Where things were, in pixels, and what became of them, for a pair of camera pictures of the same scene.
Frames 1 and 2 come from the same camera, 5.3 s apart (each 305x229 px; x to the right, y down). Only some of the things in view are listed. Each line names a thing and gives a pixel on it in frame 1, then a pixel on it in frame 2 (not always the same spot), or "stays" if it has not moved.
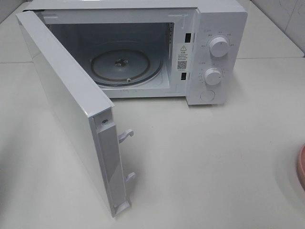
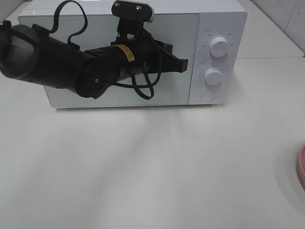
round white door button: (208, 96) stays
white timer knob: (213, 76) stays
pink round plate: (300, 166) stays
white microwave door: (85, 117) to (181, 31)
